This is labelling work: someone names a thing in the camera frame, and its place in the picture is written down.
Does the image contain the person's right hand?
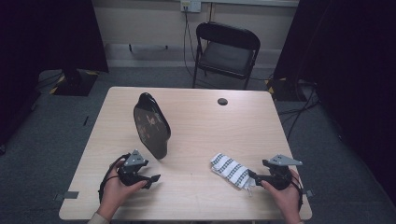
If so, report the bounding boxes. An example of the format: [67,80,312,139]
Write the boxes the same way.
[261,169,304,224]

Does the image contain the person's left hand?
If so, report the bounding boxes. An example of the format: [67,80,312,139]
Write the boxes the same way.
[96,159,148,222]

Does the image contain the white black patterned cloth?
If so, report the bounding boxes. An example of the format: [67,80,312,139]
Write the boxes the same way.
[209,152,258,196]

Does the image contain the black floor cables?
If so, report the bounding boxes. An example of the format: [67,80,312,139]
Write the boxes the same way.
[277,81,321,142]

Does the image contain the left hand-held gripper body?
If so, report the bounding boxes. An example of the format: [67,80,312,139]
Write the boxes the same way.
[116,148,149,188]

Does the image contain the white wall socket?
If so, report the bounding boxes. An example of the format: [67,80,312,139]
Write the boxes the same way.
[180,0,202,13]

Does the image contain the black folding chair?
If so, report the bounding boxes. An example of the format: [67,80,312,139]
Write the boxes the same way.
[191,21,262,91]

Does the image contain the black stand base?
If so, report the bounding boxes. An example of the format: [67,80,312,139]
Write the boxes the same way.
[264,77,307,103]
[49,68,100,97]

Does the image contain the black wall bracket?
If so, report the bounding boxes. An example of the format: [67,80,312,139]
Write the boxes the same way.
[128,44,169,52]

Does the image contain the black curtain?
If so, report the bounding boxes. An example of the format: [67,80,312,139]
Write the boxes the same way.
[0,0,109,147]
[273,0,396,206]

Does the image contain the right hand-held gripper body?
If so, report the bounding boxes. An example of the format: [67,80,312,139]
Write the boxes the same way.
[262,154,303,191]

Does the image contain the black power cable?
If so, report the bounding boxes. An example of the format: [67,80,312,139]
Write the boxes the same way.
[182,6,204,81]

